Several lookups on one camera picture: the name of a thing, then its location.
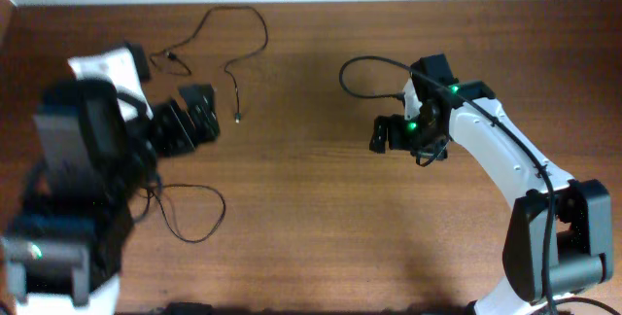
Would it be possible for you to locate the thin black USB cable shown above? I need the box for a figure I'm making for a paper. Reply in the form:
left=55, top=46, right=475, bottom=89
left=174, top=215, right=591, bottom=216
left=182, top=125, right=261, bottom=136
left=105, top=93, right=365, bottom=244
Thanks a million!
left=148, top=4, right=270, bottom=124

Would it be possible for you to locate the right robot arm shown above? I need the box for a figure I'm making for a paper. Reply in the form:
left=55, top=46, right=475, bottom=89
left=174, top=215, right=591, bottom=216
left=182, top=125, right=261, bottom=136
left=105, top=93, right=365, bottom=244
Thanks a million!
left=369, top=54, right=614, bottom=314

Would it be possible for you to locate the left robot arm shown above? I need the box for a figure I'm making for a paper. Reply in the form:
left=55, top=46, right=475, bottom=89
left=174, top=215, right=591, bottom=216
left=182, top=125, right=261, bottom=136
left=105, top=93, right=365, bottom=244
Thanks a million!
left=1, top=78, right=220, bottom=310

